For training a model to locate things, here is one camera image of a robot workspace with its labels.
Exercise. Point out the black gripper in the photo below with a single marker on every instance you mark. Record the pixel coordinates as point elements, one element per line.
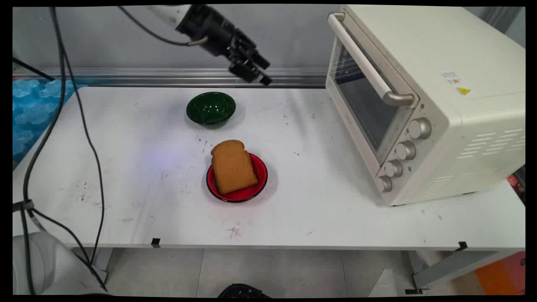
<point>212,29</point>

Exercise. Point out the dark green bowl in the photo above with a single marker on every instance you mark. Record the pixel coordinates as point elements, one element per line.
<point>211,108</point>

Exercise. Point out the brown bread slice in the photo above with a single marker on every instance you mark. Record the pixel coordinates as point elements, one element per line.
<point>233,167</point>

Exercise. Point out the red plate with black rim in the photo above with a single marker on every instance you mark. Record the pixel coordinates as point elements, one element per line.
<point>254,184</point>

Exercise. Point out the silver oven knob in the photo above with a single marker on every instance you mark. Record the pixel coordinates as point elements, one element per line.
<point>419,128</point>
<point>393,168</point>
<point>383,183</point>
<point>405,150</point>

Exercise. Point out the white label sticker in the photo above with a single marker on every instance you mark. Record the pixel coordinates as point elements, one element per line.
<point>451,77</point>

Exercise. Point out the yellow warning sticker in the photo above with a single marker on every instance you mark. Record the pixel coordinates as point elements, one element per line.
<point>463,91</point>

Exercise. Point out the blue bubble wrap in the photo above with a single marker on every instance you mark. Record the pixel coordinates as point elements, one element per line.
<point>33,113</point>

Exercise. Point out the cream toaster oven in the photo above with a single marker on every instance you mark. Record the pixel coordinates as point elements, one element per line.
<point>470,117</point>

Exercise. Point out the black round object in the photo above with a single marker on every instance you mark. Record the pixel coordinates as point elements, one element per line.
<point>243,291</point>

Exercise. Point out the grey table leg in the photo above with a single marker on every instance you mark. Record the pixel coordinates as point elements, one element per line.
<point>457,266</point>

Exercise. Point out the red patterned item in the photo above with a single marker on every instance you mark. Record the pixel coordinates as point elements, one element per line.
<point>517,186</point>

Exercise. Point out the orange box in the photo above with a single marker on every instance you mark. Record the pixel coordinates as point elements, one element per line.
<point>501,274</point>

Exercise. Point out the aluminium rail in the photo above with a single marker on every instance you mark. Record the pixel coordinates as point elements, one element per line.
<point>147,77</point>

